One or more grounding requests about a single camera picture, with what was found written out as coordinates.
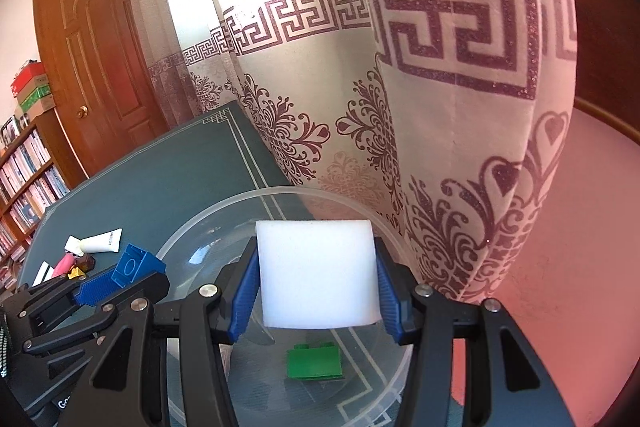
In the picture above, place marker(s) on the white sponge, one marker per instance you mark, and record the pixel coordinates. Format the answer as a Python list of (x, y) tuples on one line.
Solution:
[(315, 272)]

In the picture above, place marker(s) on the wooden bookshelf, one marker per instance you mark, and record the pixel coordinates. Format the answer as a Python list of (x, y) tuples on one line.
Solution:
[(47, 134)]

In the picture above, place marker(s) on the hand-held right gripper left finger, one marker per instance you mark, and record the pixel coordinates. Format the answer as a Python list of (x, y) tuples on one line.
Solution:
[(245, 294)]

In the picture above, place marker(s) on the white striped card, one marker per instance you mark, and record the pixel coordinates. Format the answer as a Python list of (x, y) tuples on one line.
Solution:
[(42, 273)]

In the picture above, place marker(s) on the pink bent soft tube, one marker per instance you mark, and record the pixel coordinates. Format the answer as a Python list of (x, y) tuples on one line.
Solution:
[(63, 266)]

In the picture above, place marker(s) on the blue toy block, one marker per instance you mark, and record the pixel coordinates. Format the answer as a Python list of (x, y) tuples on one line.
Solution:
[(132, 264)]

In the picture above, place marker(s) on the brown bottle with gold cap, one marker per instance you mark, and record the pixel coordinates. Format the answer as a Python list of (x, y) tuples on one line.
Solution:
[(85, 263)]

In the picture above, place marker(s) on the teal desktop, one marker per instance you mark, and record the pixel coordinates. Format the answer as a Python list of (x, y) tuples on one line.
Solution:
[(175, 187)]

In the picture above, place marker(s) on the brass door knob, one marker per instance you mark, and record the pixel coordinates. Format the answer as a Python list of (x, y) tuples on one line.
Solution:
[(81, 111)]

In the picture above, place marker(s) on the cream patterned curtain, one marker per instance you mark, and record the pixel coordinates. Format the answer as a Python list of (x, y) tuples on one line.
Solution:
[(400, 82)]

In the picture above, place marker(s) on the sheer patterned curtain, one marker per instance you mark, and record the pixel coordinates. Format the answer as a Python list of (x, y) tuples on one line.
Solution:
[(165, 32)]

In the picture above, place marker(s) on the white cream tube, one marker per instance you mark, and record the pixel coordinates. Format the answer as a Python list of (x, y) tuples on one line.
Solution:
[(100, 241)]

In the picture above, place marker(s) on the green toy block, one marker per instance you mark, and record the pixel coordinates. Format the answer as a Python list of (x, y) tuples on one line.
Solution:
[(312, 362)]

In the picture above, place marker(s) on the green box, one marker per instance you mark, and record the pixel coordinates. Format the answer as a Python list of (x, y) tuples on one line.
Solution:
[(35, 94)]

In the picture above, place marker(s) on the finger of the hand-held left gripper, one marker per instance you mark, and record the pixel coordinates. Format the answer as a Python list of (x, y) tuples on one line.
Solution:
[(152, 289), (95, 292)]

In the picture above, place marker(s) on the yellow toy block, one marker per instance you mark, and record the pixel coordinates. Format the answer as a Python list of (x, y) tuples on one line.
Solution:
[(76, 273)]

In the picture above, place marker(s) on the photo frame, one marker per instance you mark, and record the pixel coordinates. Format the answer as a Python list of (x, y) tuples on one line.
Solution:
[(9, 131)]

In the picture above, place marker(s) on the red box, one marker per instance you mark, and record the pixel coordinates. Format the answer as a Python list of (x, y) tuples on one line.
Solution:
[(30, 76)]

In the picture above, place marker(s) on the clear plastic container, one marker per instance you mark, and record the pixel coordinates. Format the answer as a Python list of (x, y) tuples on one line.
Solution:
[(200, 242)]

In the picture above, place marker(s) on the brown cardboard box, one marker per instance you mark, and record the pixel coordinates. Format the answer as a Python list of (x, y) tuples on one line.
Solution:
[(37, 107)]

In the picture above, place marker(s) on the rows of books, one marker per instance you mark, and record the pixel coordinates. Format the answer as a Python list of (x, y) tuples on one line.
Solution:
[(25, 187)]

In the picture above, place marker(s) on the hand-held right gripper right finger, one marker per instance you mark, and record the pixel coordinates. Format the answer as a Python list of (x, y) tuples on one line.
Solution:
[(392, 297)]

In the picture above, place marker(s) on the brown wooden door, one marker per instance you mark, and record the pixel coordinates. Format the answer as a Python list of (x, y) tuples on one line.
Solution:
[(100, 57)]

